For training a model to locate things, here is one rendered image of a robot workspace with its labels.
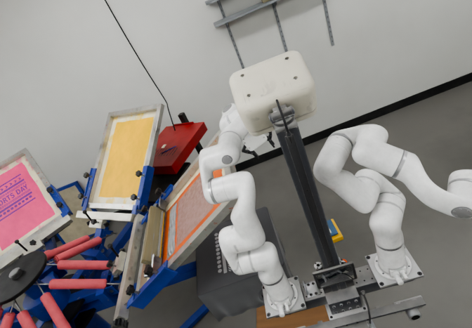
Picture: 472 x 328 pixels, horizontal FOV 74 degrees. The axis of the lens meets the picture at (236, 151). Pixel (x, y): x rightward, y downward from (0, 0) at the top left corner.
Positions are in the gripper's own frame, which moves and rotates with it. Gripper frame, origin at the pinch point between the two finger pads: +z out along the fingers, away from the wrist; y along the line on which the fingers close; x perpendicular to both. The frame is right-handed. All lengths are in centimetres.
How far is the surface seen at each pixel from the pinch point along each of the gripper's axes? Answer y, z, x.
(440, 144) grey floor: 114, 191, 118
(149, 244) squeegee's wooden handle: -73, -1, -10
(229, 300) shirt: -65, 51, -22
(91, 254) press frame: -136, 4, 26
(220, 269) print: -59, 38, -12
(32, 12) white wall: -112, -133, 200
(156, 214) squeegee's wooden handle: -73, 1, 13
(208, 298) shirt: -70, 40, -22
